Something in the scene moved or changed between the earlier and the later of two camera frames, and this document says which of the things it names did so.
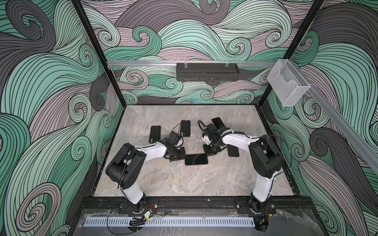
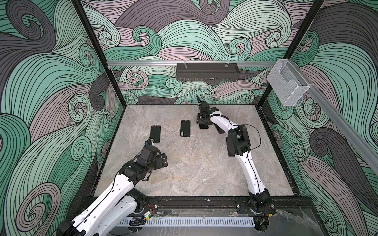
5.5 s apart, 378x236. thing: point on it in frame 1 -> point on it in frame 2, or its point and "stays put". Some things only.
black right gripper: [207, 153] -> [198, 120]
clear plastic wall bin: [287, 82] stays put
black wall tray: [207, 72] stays put
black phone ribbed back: [196, 159] -> [204, 126]
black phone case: [155, 133] stays put
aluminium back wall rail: [188, 62] stays put
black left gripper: [182, 155] -> [159, 163]
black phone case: [185, 128] stays put
